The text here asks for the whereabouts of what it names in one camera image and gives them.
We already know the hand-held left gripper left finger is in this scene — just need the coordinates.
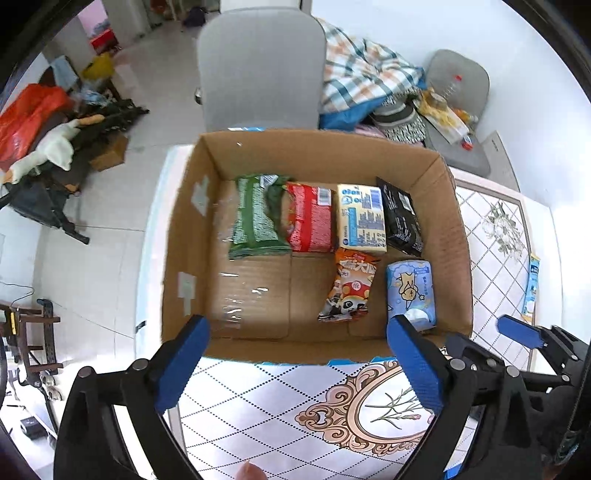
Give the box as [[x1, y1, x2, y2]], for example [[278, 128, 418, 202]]
[[54, 315, 211, 480]]

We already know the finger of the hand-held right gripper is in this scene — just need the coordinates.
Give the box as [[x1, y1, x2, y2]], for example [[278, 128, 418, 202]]
[[497, 315, 583, 370], [445, 334, 564, 391]]

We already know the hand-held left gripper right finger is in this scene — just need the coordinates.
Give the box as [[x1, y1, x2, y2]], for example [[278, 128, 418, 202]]
[[386, 315, 544, 480]]

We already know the light blue tube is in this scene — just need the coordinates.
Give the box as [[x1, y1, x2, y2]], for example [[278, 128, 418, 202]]
[[521, 253, 541, 319]]

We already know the blue tissue pack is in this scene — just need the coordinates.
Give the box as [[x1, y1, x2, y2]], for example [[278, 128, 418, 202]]
[[385, 259, 437, 331]]

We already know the orange snack packet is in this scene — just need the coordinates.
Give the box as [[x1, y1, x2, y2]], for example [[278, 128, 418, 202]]
[[317, 247, 382, 323]]

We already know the black packet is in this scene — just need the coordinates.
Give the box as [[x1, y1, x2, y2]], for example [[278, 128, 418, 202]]
[[376, 176, 426, 257]]

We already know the yellow blue packet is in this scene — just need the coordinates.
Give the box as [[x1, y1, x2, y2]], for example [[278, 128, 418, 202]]
[[335, 183, 388, 254]]

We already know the green packet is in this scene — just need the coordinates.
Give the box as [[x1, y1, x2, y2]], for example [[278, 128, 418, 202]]
[[229, 174, 293, 260]]

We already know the red packet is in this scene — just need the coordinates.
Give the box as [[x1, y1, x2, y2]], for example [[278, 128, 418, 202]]
[[282, 181, 334, 254]]

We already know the person's left hand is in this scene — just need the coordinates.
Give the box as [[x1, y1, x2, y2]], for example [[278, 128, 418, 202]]
[[234, 462, 268, 480]]

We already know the dark wooden chair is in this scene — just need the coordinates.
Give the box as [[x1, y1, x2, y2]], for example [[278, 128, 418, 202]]
[[0, 298, 64, 377]]

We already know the small black device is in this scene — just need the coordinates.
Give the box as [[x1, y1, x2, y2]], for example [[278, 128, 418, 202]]
[[20, 415, 47, 439]]

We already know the white board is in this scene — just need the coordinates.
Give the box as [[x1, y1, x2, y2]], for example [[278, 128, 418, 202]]
[[477, 130, 520, 190]]

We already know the grey cushioned chair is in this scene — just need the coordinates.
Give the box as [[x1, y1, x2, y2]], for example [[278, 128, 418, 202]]
[[422, 49, 491, 176]]

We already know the black folded stroller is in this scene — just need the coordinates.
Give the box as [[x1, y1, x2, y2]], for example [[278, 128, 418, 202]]
[[0, 99, 150, 245]]

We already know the small brown cardboard box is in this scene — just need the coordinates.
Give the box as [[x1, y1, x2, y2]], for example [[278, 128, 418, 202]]
[[89, 134, 129, 172]]

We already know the yellow tissue box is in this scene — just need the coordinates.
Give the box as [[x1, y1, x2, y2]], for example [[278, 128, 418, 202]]
[[417, 90, 470, 140]]

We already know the black white striped bag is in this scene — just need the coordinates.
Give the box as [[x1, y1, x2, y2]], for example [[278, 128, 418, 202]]
[[369, 94, 428, 147]]

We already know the white plush goose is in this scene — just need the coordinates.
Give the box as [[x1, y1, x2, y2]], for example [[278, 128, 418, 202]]
[[4, 115, 105, 184]]

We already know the clear bottle with red cap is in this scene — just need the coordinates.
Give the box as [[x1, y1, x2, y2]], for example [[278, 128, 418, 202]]
[[440, 74, 464, 100]]

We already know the orange plastic bag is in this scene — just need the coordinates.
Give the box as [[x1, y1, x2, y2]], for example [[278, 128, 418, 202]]
[[0, 83, 75, 162]]

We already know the plaid blanket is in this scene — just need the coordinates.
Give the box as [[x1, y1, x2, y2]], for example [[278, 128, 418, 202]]
[[318, 17, 426, 117]]

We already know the grey fabric chair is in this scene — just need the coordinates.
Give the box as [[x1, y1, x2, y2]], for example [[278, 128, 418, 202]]
[[196, 6, 327, 133]]

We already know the yellow bag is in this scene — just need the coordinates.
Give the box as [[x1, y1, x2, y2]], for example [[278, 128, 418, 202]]
[[82, 52, 116, 80]]

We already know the light blue cloth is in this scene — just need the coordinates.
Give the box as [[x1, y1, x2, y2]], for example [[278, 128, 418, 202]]
[[49, 56, 81, 91]]

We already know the red bedding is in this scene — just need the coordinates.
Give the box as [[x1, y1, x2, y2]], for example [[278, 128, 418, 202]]
[[89, 25, 119, 49]]

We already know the thin black cable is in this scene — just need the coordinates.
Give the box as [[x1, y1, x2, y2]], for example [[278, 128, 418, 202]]
[[0, 281, 36, 308]]

